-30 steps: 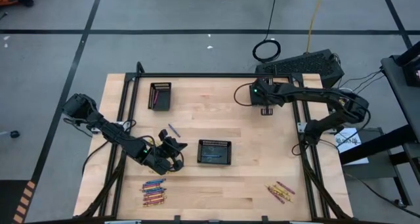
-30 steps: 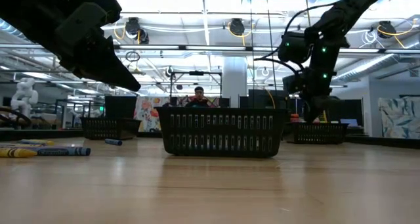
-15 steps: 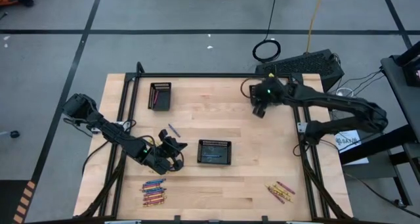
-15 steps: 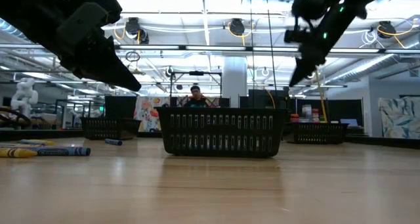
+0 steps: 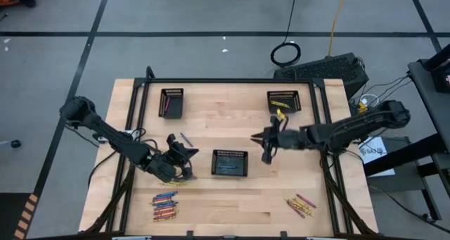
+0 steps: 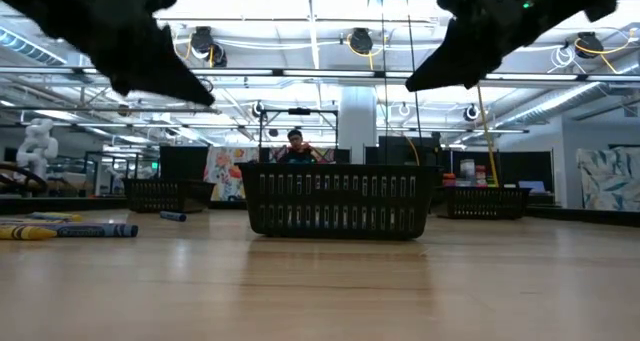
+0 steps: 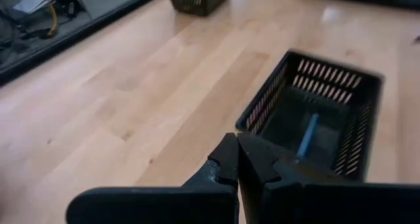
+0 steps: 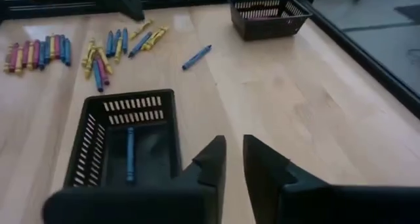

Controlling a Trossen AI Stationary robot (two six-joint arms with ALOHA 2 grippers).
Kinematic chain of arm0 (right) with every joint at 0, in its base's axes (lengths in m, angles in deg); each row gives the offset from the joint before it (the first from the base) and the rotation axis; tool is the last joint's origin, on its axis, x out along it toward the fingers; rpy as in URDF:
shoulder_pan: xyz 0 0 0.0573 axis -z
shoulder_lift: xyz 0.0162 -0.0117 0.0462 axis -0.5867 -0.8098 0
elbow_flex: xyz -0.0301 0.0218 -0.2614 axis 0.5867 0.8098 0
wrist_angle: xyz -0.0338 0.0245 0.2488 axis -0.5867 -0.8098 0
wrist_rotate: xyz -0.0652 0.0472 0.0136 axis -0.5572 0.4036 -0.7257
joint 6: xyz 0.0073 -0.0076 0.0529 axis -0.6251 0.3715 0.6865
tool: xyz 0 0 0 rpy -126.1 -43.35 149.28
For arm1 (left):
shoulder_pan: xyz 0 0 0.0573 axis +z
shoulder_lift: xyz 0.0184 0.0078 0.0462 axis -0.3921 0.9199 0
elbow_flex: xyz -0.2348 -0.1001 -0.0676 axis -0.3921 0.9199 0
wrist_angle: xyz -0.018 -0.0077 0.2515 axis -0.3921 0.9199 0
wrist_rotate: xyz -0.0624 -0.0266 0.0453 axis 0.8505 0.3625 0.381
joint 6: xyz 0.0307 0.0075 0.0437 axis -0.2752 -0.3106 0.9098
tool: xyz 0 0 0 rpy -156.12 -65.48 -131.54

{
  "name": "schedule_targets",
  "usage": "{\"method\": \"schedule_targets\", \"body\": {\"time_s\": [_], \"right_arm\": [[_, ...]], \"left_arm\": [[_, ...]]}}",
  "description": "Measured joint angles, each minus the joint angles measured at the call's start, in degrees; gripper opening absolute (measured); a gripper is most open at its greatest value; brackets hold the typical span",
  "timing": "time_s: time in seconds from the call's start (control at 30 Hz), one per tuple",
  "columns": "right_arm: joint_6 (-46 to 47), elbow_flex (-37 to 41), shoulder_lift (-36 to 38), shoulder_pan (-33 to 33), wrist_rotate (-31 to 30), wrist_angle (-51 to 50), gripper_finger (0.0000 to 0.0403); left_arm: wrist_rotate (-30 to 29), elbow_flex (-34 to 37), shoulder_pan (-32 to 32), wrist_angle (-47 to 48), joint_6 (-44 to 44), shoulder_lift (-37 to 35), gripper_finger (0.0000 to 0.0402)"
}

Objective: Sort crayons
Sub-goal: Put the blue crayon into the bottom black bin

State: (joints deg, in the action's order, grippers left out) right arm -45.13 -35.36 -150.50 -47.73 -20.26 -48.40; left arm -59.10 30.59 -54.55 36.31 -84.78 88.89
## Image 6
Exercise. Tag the floral patterned cloth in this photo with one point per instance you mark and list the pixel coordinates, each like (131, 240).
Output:
(225, 173)

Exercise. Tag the white pillar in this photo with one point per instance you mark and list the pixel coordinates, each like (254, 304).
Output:
(357, 126)

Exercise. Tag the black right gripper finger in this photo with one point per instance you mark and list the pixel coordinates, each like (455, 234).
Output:
(465, 56)

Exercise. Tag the red white can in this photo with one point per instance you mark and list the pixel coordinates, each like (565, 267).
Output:
(481, 176)

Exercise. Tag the black metal frame stand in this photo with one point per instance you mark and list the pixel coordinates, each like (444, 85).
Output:
(299, 111)

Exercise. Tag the clear plastic jar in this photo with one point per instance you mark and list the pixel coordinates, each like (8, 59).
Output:
(468, 171)

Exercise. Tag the colourful patchwork cloth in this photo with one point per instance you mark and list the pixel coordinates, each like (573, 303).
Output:
(327, 155)

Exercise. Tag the white robot figure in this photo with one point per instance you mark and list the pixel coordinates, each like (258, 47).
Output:
(36, 148)

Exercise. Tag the black cabinet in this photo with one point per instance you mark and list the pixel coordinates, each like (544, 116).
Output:
(405, 151)

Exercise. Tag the black slotted plastic basket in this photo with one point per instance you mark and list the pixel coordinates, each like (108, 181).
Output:
(485, 190)
(340, 197)
(167, 181)

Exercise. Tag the red orange container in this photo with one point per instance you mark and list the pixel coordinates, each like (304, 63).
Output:
(449, 180)

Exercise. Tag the person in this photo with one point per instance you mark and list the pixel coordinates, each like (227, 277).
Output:
(296, 141)

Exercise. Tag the laptop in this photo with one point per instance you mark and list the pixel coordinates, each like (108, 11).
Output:
(532, 186)

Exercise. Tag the overhead light bar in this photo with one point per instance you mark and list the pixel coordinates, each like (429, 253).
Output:
(325, 73)

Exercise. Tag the black partition panel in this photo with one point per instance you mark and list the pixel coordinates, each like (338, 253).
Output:
(183, 163)

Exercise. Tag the leaf patterned wall panel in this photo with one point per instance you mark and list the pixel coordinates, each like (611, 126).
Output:
(607, 181)

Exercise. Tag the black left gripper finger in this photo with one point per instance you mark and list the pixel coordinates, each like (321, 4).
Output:
(145, 66)

